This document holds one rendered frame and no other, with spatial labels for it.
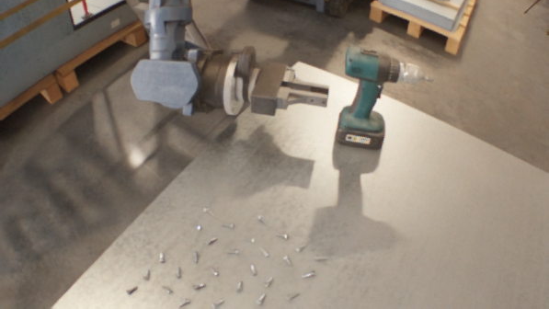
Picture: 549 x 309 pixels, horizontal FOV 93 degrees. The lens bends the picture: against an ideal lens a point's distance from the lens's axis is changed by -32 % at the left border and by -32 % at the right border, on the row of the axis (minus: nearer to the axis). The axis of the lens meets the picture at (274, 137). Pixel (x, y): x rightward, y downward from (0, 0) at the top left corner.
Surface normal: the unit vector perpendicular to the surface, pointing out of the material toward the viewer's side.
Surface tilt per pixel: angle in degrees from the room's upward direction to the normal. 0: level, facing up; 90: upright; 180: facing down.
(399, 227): 0
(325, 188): 0
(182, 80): 61
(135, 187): 0
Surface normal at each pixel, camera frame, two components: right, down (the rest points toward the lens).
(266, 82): 0.01, -0.71
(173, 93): -0.18, 0.25
